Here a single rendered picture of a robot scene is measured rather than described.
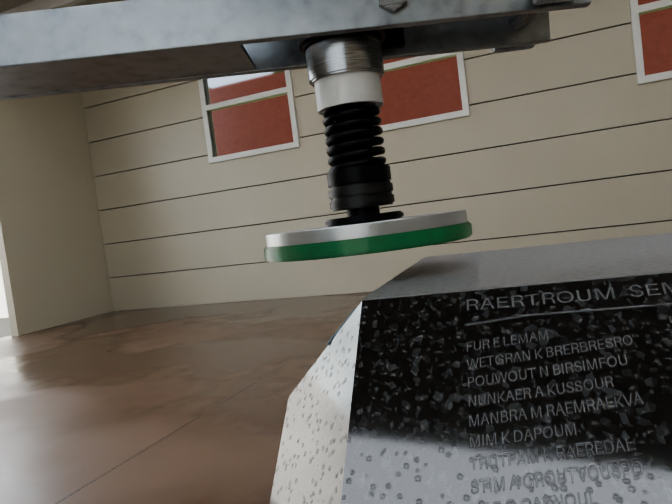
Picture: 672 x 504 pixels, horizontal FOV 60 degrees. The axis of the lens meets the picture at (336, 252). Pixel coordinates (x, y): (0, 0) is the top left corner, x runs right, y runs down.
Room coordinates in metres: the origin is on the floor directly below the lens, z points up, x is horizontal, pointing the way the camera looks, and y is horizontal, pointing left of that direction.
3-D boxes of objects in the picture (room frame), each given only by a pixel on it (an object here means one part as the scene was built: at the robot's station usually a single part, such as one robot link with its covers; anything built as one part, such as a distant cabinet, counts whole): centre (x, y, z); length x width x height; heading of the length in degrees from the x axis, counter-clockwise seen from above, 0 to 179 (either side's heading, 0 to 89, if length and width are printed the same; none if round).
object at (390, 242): (0.62, -0.03, 0.89); 0.22 x 0.22 x 0.04
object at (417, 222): (0.62, -0.03, 0.89); 0.21 x 0.21 x 0.01
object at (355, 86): (0.62, -0.03, 1.04); 0.07 x 0.07 x 0.04
